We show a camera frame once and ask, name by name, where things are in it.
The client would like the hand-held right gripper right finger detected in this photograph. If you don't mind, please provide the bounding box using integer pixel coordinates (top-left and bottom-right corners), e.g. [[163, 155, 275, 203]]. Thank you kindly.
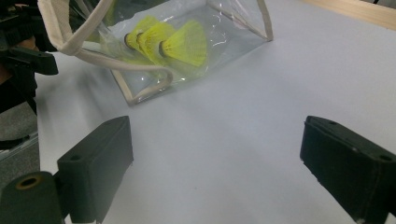
[[299, 115, 396, 224]]

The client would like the aluminium floor rail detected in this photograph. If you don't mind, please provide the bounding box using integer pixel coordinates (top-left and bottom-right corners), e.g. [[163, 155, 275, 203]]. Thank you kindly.
[[0, 132, 41, 190]]

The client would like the transparent bag with beige trim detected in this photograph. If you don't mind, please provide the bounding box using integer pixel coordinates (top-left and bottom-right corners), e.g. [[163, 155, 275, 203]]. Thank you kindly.
[[36, 0, 275, 107]]

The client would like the white table board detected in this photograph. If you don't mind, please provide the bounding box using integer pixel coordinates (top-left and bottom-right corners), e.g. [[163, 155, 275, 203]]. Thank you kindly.
[[32, 0, 396, 224]]

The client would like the yellow shuttlecock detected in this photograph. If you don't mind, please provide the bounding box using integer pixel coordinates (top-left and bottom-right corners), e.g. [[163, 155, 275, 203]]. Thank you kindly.
[[135, 21, 176, 64], [158, 20, 208, 68], [123, 15, 160, 52]]

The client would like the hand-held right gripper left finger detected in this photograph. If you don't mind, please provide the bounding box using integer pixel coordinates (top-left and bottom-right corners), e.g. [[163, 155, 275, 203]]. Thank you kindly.
[[56, 115, 134, 224]]

